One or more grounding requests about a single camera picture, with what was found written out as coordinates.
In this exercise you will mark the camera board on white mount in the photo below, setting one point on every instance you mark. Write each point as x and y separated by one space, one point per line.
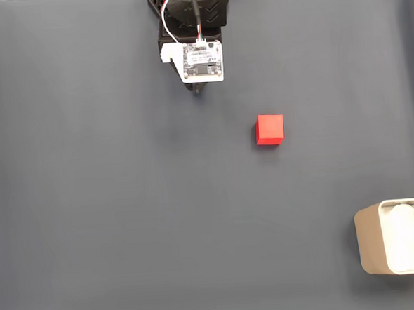
203 60

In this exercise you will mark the red cube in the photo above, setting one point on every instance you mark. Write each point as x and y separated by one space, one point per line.
269 130

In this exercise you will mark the dark blue-grey table mat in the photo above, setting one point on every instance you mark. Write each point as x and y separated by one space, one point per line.
125 202

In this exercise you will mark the white crumpled cloth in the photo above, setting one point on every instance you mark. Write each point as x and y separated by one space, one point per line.
407 237

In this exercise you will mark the beige metal box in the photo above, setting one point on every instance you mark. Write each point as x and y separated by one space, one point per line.
368 243

